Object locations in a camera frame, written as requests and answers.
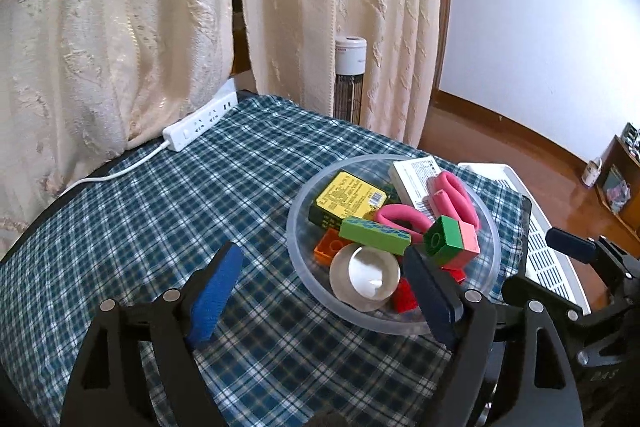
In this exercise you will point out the orange block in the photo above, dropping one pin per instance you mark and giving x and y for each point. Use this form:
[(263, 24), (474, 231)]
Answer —
[(327, 249)]

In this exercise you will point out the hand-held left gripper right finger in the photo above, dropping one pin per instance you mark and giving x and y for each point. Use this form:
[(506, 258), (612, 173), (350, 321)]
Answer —
[(430, 292)]

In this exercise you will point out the red block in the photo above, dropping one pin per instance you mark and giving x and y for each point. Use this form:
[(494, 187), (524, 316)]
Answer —
[(404, 296)]

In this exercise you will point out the green block with blue dots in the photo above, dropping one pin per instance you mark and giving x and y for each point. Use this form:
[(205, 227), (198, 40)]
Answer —
[(375, 237)]

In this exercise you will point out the white power strip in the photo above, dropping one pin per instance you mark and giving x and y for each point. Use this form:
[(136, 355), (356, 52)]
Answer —
[(200, 124)]

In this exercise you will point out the clear plastic bowl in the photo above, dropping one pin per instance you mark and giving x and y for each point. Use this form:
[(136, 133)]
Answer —
[(306, 257)]

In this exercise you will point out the dark green box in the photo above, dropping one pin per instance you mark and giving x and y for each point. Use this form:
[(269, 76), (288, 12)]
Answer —
[(345, 197)]

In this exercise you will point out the blue plaid tablecloth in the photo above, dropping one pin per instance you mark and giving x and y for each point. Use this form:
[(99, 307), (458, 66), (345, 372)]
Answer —
[(150, 232)]

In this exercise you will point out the white round lid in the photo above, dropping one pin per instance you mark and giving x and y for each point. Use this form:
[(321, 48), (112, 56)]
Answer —
[(365, 274)]

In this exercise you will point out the pink foam roller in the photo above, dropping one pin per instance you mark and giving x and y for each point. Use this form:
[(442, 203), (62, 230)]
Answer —
[(457, 202), (395, 213)]

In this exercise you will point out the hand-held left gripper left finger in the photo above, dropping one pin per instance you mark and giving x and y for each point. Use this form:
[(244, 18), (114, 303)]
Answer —
[(215, 297)]

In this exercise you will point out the green and pink block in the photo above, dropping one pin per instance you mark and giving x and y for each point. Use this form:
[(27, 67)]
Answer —
[(450, 242)]

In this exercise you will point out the white mug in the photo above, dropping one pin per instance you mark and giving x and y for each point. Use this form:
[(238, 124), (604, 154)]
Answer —
[(592, 172)]

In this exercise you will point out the wooden shelf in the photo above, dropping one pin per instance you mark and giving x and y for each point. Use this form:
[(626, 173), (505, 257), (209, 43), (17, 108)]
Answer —
[(622, 207)]

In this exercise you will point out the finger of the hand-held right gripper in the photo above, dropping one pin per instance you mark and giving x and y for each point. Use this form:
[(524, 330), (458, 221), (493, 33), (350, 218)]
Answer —
[(560, 314), (570, 244)]

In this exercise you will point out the white tower heater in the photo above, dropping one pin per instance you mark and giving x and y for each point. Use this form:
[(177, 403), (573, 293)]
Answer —
[(350, 77)]

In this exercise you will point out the white panel heater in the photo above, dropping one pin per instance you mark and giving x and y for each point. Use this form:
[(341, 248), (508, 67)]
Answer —
[(540, 237)]

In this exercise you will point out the white medicine box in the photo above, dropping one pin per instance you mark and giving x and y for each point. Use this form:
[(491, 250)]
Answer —
[(412, 179)]

